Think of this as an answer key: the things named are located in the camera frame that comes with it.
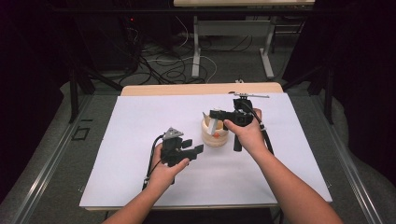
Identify short white eraser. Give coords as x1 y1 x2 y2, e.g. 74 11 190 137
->
207 118 219 135

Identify person's left hand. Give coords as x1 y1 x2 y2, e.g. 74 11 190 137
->
146 143 191 190

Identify white-legged desk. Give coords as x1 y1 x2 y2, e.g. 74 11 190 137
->
172 0 316 79

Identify person's right hand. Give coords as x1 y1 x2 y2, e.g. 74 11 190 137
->
223 107 270 157

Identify white floor cable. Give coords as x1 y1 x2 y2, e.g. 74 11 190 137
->
146 15 218 84

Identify light wooden table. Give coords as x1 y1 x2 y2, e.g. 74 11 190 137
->
81 81 332 213

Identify black metal stand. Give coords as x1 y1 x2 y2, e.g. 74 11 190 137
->
68 66 123 124
281 63 334 125

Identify black floor cable bundle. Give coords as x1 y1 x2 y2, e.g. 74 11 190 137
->
124 34 253 86

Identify metal floor rail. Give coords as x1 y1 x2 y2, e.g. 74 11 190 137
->
311 94 386 224
10 94 94 224

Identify right hand-held gripper black cable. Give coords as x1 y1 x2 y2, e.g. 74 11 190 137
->
241 101 276 156

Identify hand-held gripper black cable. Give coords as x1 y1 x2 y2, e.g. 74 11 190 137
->
141 133 165 191
241 101 276 156

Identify person's dark pants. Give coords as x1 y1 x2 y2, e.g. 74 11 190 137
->
143 207 281 224

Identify left hand-held gripper black cable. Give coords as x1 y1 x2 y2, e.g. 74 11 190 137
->
141 133 165 191

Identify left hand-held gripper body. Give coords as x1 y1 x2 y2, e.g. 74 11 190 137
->
160 126 195 168

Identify dark curtain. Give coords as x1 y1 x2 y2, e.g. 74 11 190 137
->
281 0 396 188
0 0 76 203

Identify cream ringed pen holder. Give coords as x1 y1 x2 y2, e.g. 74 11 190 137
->
200 116 230 148

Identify black computer tower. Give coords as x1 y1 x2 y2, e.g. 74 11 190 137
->
74 13 140 72

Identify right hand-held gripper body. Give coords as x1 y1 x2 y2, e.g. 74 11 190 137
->
222 91 271 153

